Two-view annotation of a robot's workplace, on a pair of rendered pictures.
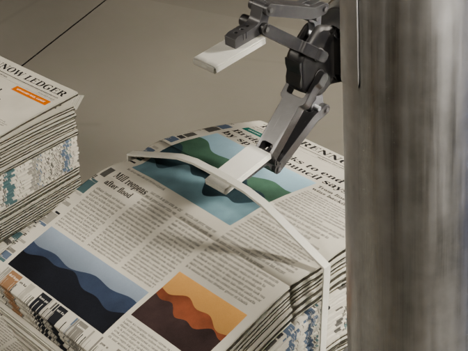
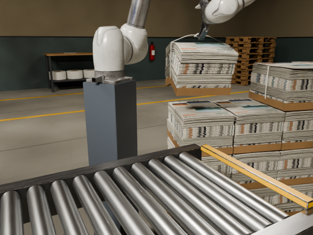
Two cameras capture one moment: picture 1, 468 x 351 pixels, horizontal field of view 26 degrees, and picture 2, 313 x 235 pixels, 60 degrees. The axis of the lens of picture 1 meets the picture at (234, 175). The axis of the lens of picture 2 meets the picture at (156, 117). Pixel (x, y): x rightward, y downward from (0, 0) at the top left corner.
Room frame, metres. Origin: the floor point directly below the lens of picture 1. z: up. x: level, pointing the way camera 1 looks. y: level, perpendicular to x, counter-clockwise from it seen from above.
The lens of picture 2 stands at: (1.59, -1.32, 1.20)
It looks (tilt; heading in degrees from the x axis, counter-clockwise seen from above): 16 degrees down; 127
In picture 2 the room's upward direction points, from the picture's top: straight up
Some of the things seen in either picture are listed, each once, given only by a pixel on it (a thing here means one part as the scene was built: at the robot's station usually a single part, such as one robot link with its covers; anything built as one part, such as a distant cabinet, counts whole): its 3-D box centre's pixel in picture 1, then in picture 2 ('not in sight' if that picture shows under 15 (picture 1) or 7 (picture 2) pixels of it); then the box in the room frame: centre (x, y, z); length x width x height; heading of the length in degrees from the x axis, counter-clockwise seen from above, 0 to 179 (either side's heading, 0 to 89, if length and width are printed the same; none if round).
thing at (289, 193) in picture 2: not in sight; (246, 169); (1.34, -0.52, 0.81); 0.43 x 0.03 x 0.02; 156
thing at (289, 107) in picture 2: not in sight; (285, 99); (1.23, 0.46, 0.86); 0.38 x 0.29 x 0.04; 139
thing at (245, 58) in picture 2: not in sight; (248, 60); (-1.19, 6.75, 0.65); 1.26 x 0.86 x 1.30; 70
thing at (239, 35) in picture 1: (247, 22); not in sight; (0.87, -0.01, 1.39); 0.05 x 0.01 x 0.03; 136
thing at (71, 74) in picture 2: not in sight; (83, 66); (-4.26, 3.20, 0.55); 1.80 x 0.70 x 1.10; 66
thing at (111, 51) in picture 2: not in sight; (109, 48); (0.53, -0.33, 1.17); 0.18 x 0.16 x 0.22; 100
